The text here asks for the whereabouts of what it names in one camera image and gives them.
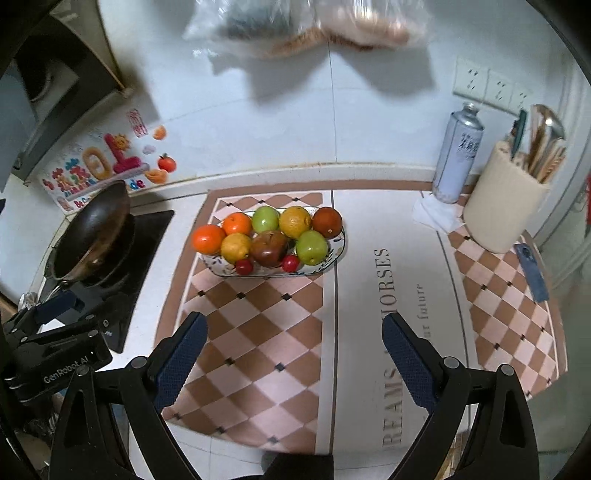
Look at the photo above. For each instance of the yellow lemon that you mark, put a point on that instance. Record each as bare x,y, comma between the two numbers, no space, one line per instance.
235,247

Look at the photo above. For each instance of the white spray can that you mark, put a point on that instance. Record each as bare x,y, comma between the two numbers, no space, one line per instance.
461,143

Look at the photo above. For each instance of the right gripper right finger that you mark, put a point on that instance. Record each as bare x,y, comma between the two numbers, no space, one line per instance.
502,442

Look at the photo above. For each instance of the range hood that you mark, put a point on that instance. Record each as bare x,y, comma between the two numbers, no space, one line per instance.
56,65

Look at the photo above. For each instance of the white wall socket strip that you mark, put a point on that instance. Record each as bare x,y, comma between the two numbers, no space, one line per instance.
481,84

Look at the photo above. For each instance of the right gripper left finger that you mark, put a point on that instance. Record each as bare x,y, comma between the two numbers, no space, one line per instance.
87,443

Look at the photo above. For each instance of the blue sponge cloth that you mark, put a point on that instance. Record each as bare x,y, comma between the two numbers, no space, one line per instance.
528,259

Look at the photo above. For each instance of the white paper towel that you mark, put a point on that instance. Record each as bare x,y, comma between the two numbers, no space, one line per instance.
439,216

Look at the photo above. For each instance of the black frying pan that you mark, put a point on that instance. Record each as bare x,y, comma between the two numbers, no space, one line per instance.
82,248

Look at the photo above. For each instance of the floral ceramic oval plate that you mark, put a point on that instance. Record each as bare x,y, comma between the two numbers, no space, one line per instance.
220,267

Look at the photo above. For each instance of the black induction cooktop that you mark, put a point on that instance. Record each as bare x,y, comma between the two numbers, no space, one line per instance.
110,293

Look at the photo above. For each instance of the large yellow orange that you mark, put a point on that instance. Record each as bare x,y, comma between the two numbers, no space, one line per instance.
294,221

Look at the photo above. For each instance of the colourful wall sticker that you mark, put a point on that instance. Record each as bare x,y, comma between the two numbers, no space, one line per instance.
124,147

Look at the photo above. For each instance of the cream utensil holder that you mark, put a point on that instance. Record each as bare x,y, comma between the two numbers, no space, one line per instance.
504,199

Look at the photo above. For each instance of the utensils in holder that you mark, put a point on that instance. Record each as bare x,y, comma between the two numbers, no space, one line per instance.
547,143

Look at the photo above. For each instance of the red apple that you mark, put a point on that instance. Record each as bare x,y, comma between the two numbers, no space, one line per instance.
269,248

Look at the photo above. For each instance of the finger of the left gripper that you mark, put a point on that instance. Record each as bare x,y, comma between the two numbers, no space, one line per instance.
26,324

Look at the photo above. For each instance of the green apple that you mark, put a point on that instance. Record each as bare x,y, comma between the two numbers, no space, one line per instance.
265,218
311,248

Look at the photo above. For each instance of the dark orange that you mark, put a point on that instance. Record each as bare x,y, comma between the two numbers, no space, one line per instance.
327,221

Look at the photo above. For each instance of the small orange tangerine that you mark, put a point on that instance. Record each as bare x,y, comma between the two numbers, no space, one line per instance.
237,222

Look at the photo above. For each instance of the checkered brown kitchen mat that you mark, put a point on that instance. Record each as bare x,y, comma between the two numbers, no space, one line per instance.
297,363

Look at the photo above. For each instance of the plastic bag hanging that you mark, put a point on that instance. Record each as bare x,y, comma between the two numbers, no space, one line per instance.
281,28

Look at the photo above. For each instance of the red cherry tomato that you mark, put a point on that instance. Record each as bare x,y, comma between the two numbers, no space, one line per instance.
243,267
290,263

